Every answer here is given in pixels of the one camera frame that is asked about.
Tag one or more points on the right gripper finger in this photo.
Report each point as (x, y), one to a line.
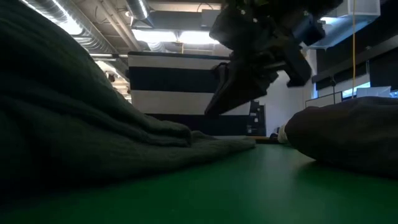
(239, 87)
(300, 68)

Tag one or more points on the dark grey shorts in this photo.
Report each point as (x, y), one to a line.
(348, 133)

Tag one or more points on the dark green garment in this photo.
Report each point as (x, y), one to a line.
(62, 124)

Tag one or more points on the navy white striped laundry basket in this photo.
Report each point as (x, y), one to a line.
(168, 102)

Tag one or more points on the black equipment cabinet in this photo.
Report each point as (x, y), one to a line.
(259, 121)

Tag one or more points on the grey office partition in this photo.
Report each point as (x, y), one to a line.
(323, 101)

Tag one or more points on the beige folded garment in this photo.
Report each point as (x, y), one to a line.
(283, 135)

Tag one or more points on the white board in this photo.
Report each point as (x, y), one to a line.
(373, 91)

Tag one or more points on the green table mat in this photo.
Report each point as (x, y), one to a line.
(248, 193)

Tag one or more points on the rectangular metal ceiling duct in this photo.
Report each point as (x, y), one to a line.
(357, 21)

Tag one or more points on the narrow shiny round duct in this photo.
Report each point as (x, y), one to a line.
(138, 7)

